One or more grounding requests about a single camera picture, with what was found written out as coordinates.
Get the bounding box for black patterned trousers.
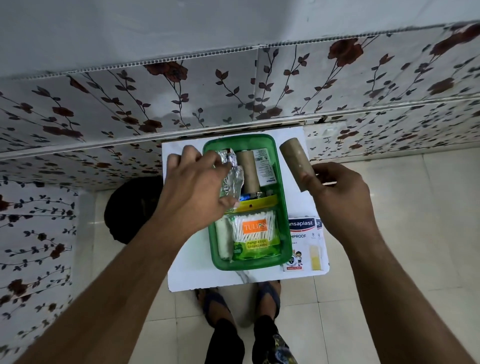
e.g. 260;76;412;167
203;314;299;364

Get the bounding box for cotton swab packet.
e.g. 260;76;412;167
224;210;283;263

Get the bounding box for person's left forearm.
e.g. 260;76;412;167
14;221;211;364

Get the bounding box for person's right hand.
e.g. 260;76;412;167
311;162;380;250

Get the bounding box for brown bandage roll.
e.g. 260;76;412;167
279;137;319;194
236;150;264;194

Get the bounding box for person's right forearm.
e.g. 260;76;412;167
337;232;478;364

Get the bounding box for silver foil packet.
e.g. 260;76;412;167
213;148;245;206

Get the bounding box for white gauze roll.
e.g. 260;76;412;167
214;217;235;262

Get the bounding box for yellow plastic strip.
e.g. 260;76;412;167
237;194;280;211

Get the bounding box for black round stool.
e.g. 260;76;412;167
104;174;166;245

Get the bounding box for blue sandal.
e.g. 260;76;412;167
256;280;282;320
194;288;234;328

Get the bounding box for person's left hand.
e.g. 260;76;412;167
160;145;241;241

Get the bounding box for white tube with green print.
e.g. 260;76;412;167
253;147;277;187

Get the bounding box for green plastic tray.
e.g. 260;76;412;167
202;133;290;272

